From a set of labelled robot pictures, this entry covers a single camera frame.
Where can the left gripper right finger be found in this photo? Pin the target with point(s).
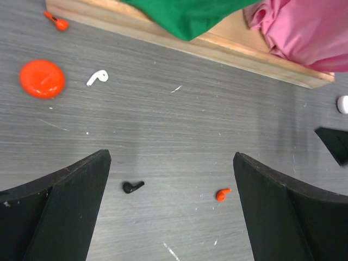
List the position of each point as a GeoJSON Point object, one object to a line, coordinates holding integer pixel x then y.
{"type": "Point", "coordinates": [288, 219]}

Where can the orange earbud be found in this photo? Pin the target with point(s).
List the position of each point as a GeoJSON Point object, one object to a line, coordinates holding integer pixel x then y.
{"type": "Point", "coordinates": [60, 24]}
{"type": "Point", "coordinates": [221, 194]}

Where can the orange earbud case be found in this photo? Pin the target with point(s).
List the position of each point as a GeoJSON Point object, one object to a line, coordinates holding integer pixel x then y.
{"type": "Point", "coordinates": [42, 79]}

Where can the wooden clothes rack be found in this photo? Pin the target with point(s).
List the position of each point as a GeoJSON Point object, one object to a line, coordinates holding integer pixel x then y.
{"type": "Point", "coordinates": [230, 42]}

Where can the green t-shirt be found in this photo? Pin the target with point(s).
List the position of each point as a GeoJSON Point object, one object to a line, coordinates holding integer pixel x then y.
{"type": "Point", "coordinates": [188, 19]}

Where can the white earbud upper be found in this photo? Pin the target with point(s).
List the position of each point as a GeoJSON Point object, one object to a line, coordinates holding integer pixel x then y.
{"type": "Point", "coordinates": [100, 75]}

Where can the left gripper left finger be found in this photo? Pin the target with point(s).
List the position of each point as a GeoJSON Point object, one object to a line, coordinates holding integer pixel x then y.
{"type": "Point", "coordinates": [54, 217]}

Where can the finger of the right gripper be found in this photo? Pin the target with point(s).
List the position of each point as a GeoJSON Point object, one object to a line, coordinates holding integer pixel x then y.
{"type": "Point", "coordinates": [336, 142]}

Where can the pink t-shirt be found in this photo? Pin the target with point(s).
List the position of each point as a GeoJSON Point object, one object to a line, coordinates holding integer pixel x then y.
{"type": "Point", "coordinates": [309, 33]}

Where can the black earbud upper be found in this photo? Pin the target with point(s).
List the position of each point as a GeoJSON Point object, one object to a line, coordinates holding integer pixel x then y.
{"type": "Point", "coordinates": [130, 187]}

